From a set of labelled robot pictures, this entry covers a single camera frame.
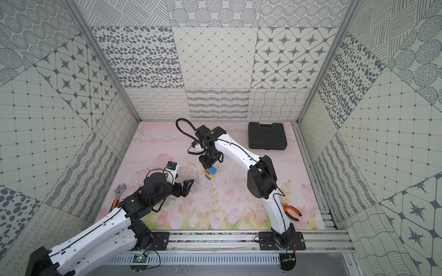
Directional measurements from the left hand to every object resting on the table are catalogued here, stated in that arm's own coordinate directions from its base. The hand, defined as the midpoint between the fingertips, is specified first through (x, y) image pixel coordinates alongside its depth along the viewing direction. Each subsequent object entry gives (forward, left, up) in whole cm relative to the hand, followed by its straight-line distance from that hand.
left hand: (188, 179), depth 77 cm
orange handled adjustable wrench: (-1, +40, -14) cm, 42 cm away
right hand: (+10, -9, -4) cm, 14 cm away
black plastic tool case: (+36, -42, -10) cm, 56 cm away
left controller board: (-29, +19, -17) cm, 38 cm away
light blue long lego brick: (+7, -10, -3) cm, 12 cm away
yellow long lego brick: (+7, -9, -9) cm, 14 cm away
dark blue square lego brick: (+8, -7, -13) cm, 16 cm away
